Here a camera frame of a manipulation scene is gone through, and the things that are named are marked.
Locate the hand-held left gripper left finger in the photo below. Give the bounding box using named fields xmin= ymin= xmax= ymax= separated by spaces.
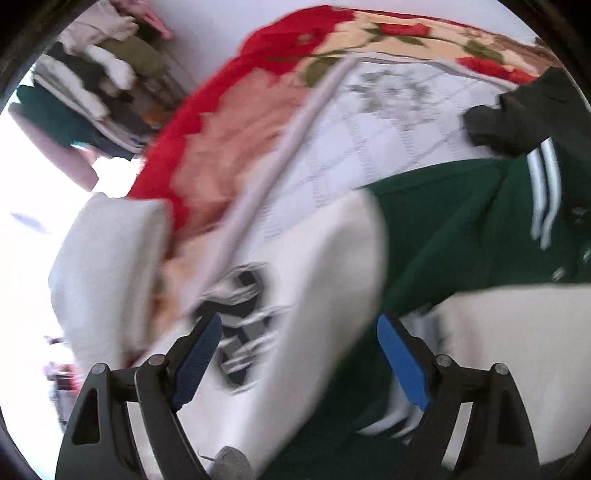
xmin=55 ymin=314 xmax=223 ymax=480

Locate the pile of hanging clothes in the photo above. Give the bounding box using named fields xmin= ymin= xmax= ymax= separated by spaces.
xmin=16 ymin=0 xmax=195 ymax=160

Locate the green and white jacket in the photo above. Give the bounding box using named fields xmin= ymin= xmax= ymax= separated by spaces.
xmin=48 ymin=157 xmax=591 ymax=480

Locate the red floral blanket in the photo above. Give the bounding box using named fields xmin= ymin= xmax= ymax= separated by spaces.
xmin=131 ymin=6 xmax=548 ymax=319

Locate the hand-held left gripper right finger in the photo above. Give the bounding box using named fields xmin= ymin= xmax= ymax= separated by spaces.
xmin=376 ymin=314 xmax=542 ymax=480

